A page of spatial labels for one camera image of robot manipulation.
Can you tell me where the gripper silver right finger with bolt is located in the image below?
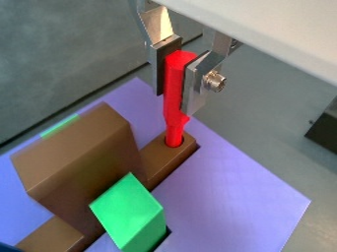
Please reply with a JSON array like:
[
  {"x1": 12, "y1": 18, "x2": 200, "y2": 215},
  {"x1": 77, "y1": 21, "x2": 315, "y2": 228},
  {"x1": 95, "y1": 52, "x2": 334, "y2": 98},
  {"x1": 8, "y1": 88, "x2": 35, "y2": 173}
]
[{"x1": 180, "y1": 28, "x2": 239, "y2": 116}]

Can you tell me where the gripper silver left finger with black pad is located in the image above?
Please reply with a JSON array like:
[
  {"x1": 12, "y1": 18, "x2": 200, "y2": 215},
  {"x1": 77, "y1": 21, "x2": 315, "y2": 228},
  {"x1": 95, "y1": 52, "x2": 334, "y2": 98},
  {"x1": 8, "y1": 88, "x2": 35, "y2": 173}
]
[{"x1": 128, "y1": 0, "x2": 182, "y2": 95}]

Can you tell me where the red hexagonal peg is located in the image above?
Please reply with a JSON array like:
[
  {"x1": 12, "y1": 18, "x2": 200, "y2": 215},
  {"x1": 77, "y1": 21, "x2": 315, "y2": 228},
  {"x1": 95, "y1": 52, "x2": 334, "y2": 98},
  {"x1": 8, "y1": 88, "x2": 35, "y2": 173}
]
[{"x1": 163, "y1": 50, "x2": 196, "y2": 148}]

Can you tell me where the purple base board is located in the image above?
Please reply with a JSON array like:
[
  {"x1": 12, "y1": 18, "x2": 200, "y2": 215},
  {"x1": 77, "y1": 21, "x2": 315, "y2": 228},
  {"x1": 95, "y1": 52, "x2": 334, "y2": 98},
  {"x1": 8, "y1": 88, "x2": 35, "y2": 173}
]
[{"x1": 0, "y1": 79, "x2": 310, "y2": 252}]

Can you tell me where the brown L-shaped block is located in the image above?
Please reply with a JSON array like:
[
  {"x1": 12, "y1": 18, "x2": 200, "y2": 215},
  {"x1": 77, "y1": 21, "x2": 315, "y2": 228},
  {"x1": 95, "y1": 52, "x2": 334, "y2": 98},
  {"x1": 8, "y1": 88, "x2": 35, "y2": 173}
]
[{"x1": 11, "y1": 102, "x2": 198, "y2": 252}]

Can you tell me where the green block left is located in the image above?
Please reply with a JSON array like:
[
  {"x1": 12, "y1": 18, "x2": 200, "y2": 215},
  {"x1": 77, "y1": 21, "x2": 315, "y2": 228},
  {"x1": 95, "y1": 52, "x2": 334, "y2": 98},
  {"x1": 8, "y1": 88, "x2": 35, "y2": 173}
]
[{"x1": 89, "y1": 173, "x2": 166, "y2": 252}]

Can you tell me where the blue hexagonal peg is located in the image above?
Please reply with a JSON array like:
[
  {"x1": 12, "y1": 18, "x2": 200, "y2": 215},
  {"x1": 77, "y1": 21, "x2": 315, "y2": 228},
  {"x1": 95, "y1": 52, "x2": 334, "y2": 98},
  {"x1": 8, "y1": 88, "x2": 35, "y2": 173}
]
[{"x1": 0, "y1": 242, "x2": 23, "y2": 252}]

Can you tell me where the black U-shaped metal bracket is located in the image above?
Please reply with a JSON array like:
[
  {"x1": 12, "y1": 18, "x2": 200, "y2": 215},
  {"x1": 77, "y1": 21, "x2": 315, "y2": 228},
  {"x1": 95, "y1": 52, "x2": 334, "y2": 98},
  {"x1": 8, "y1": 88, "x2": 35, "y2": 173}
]
[{"x1": 305, "y1": 106, "x2": 337, "y2": 155}]

